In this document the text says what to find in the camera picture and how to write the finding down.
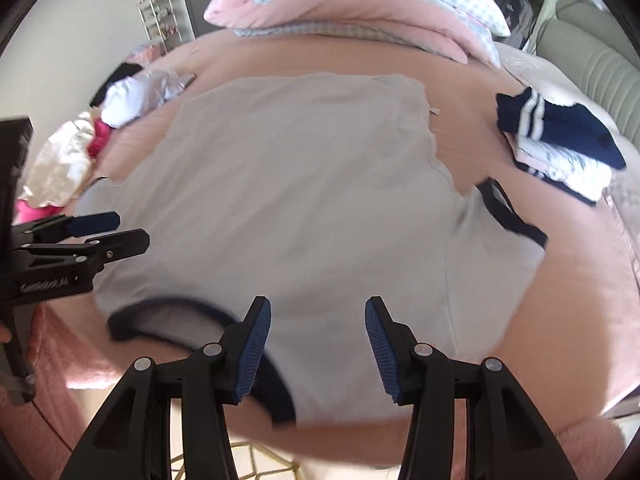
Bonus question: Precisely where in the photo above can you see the bed with pink sheet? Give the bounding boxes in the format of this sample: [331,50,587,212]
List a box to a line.
[45,30,640,461]

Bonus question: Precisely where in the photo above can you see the gold wire frame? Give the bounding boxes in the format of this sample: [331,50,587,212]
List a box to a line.
[170,440,301,480]

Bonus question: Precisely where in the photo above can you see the white wire rack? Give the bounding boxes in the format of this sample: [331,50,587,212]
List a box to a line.
[136,0,183,53]

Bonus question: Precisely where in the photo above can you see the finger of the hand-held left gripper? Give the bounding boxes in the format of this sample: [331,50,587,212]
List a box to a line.
[12,211,122,241]
[20,228,151,273]

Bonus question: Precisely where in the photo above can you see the folded pink checked quilt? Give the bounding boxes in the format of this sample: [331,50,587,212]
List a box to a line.
[204,0,508,66]

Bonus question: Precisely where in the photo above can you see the folded white printed garment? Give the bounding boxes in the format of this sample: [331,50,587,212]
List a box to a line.
[510,132,613,206]

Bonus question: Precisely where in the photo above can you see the white pillow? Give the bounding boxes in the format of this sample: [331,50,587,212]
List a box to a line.
[492,42,586,106]

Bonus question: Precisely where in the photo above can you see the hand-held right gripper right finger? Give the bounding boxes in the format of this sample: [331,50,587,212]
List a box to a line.
[365,296,576,480]

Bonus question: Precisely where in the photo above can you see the white waffle blanket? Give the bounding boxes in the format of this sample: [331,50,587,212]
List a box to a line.
[602,125,640,241]

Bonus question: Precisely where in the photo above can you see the white shirt with navy trim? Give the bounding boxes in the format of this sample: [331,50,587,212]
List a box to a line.
[92,72,548,426]

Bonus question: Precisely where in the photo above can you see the cream white garment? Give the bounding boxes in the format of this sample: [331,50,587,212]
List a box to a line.
[22,110,103,208]

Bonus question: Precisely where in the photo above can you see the folded plain navy garment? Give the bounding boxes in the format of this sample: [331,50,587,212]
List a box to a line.
[520,165,598,207]

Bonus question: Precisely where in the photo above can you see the folded navy striped garment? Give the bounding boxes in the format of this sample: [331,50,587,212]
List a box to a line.
[495,86,627,171]

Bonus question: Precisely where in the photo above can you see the person's left hand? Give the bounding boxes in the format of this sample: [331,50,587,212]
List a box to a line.
[27,305,49,367]

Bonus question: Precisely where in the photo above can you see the white garment with dark cuff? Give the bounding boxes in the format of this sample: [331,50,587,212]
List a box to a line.
[101,67,197,129]

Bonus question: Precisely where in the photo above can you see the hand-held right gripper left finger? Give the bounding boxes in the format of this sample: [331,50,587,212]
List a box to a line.
[60,296,272,480]

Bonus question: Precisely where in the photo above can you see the black bag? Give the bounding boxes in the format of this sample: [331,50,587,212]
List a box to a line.
[89,62,143,108]

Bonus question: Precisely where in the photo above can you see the pink fluffy fabric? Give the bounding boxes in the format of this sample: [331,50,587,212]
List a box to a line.
[0,305,640,480]

